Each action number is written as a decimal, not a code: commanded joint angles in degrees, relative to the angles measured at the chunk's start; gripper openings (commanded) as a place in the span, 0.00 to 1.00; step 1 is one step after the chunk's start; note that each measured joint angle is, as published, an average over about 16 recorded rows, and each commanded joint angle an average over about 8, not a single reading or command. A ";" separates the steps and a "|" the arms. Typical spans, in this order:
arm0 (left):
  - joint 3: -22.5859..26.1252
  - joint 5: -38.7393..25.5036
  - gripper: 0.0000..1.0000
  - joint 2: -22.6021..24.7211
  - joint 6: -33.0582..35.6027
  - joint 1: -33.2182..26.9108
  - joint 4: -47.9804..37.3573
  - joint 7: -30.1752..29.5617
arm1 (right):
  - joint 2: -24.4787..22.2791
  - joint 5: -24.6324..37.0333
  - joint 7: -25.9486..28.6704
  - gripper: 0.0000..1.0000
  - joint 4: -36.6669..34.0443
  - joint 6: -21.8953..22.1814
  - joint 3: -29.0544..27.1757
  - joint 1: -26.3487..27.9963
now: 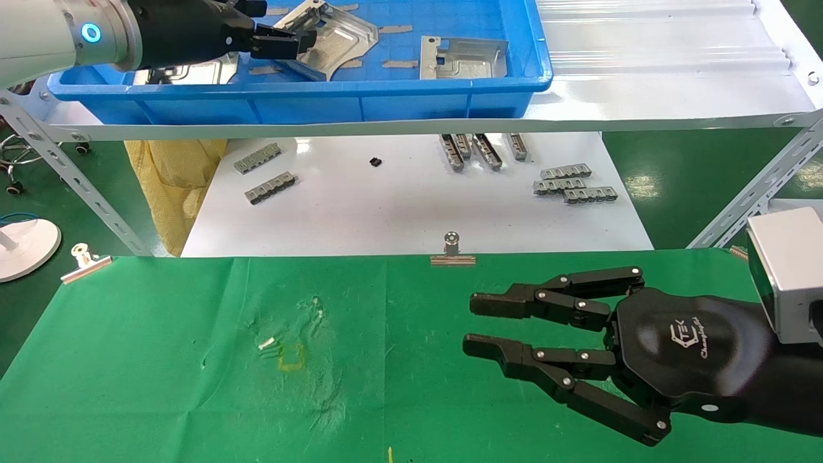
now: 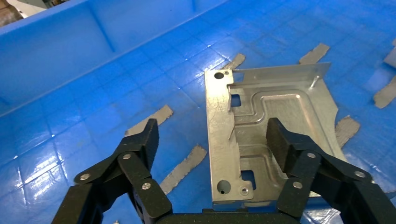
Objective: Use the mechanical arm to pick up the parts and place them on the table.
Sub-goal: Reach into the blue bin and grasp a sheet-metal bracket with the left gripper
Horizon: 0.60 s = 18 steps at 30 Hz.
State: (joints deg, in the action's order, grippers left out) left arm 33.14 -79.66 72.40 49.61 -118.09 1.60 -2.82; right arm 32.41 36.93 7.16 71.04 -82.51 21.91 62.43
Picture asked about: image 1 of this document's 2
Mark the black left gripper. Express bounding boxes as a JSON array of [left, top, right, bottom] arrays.
[[127, 0, 318, 71]]

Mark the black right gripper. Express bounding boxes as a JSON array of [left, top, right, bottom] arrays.
[[462, 266, 772, 448]]

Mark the stamped sheet metal bracket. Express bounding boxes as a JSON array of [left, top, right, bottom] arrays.
[[273, 0, 379, 83], [132, 53, 240, 87], [419, 36, 509, 82]]

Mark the blue plastic bin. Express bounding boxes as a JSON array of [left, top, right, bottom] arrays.
[[48, 0, 554, 127]]

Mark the yellow woven bag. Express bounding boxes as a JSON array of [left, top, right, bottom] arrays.
[[123, 139, 228, 257]]

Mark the green cloth mat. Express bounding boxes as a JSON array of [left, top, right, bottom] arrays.
[[0, 250, 823, 463]]

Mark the perforated white angle brace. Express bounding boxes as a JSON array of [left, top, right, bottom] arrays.
[[0, 89, 156, 257], [686, 111, 823, 251]]

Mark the chrome chair base with castors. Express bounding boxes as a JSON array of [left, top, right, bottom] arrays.
[[0, 132, 91, 196]]

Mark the translucent corrugated plastic sheet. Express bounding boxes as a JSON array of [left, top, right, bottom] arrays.
[[536, 0, 795, 76]]

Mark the white round stand base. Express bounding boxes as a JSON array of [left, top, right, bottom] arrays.
[[0, 218, 62, 283]]

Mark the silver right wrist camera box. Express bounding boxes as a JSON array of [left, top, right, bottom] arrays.
[[746, 206, 823, 345]]

